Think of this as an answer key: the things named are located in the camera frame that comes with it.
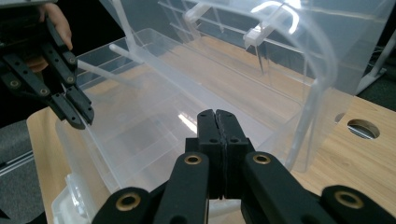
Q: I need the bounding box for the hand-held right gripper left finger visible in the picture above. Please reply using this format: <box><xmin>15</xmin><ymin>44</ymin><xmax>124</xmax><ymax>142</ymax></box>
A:
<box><xmin>185</xmin><ymin>108</ymin><xmax>226</xmax><ymax>200</ymax></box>

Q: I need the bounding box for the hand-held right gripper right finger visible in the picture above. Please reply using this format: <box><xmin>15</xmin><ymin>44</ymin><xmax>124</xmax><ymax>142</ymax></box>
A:
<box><xmin>216</xmin><ymin>108</ymin><xmax>255</xmax><ymax>200</ymax></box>

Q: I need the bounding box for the clear plastic storage box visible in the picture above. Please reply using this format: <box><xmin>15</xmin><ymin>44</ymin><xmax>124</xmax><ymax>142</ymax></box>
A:
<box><xmin>50</xmin><ymin>0</ymin><xmax>396</xmax><ymax>224</ymax></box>

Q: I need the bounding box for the aluminium floor rail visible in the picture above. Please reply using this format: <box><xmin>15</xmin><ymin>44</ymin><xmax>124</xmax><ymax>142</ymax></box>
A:
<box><xmin>0</xmin><ymin>152</ymin><xmax>35</xmax><ymax>176</ymax></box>

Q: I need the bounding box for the white metal desk frame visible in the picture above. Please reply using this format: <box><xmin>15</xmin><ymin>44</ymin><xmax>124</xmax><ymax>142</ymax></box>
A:
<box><xmin>354</xmin><ymin>29</ymin><xmax>396</xmax><ymax>96</ymax></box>

